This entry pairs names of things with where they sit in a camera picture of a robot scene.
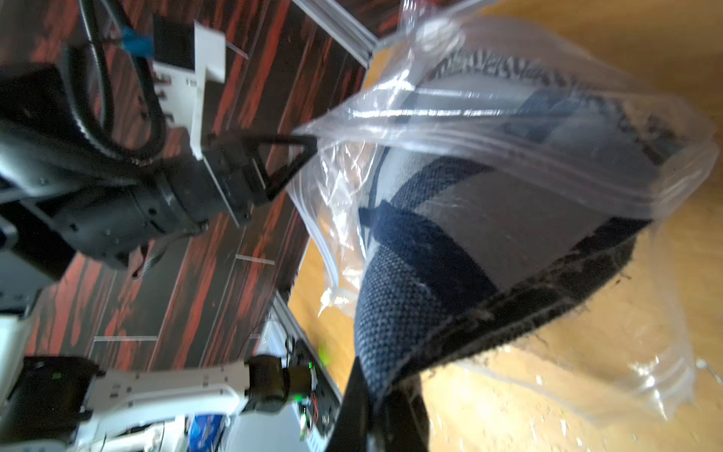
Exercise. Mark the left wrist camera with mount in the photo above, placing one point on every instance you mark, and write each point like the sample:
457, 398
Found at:
185, 59

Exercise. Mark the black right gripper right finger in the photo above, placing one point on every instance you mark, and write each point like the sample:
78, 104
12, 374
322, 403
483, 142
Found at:
402, 422

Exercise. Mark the aluminium corner frame post left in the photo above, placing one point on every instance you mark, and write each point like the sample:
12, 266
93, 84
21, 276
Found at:
343, 27

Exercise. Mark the clear plastic vacuum bag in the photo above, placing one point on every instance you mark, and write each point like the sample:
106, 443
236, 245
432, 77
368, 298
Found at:
330, 191

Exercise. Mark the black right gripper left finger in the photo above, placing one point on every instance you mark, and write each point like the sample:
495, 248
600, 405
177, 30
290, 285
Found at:
352, 431

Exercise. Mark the dark blue grey plaid scarf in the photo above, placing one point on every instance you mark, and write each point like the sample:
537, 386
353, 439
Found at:
463, 256

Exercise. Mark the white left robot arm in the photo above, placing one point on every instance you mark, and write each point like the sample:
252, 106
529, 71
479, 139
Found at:
69, 403

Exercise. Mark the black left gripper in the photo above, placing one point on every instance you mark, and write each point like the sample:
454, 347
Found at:
60, 195

